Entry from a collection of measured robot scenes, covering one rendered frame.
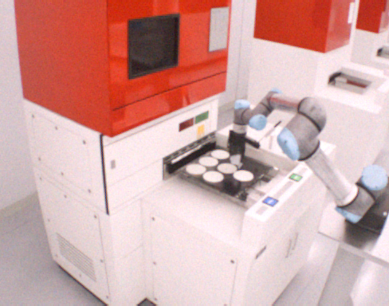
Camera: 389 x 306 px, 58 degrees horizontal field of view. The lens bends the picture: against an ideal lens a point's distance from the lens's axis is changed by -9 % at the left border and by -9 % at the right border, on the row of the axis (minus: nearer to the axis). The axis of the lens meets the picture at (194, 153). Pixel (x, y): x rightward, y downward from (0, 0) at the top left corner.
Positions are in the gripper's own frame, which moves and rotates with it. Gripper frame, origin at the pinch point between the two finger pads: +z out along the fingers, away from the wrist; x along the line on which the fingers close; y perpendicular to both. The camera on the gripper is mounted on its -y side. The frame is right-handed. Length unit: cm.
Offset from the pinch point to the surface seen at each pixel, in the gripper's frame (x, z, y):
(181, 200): 17.2, 9.2, 30.5
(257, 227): 51, -1, 1
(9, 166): -82, 49, 163
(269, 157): -6.2, -1.9, -17.1
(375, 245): 56, 9, -55
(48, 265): -17, 91, 121
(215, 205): 21.9, 9.2, 14.5
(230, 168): 0.4, 1.2, 4.9
